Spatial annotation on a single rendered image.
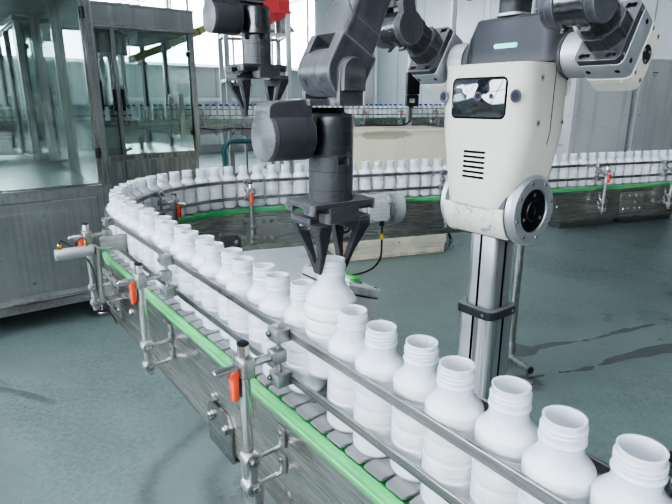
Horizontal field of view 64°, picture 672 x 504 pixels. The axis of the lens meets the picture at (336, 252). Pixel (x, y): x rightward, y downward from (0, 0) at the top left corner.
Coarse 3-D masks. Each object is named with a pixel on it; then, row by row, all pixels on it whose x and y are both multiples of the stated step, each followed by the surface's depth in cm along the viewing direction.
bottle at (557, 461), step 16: (544, 416) 45; (560, 416) 46; (576, 416) 46; (544, 432) 45; (560, 432) 43; (576, 432) 43; (528, 448) 47; (544, 448) 45; (560, 448) 44; (576, 448) 44; (528, 464) 46; (544, 464) 44; (560, 464) 44; (576, 464) 44; (592, 464) 45; (544, 480) 44; (560, 480) 43; (576, 480) 43; (592, 480) 44; (528, 496) 46; (560, 496) 43; (576, 496) 43
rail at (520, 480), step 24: (144, 240) 122; (216, 288) 92; (240, 336) 88; (336, 360) 65; (360, 384) 62; (336, 408) 67; (408, 408) 56; (360, 432) 64; (480, 456) 49; (432, 480) 55; (528, 480) 45
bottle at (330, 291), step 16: (336, 256) 73; (336, 272) 70; (320, 288) 70; (336, 288) 70; (304, 304) 72; (320, 304) 69; (336, 304) 69; (320, 320) 70; (336, 320) 70; (320, 336) 71; (320, 368) 72
